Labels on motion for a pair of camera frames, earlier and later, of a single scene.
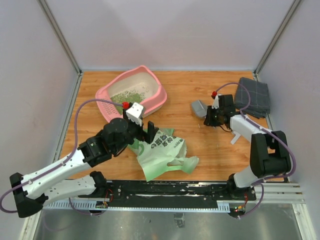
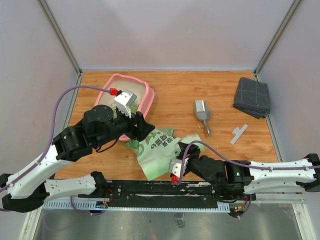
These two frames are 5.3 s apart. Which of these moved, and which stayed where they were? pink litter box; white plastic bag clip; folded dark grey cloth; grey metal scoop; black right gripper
Moved: grey metal scoop; black right gripper; pink litter box
Stayed: folded dark grey cloth; white plastic bag clip
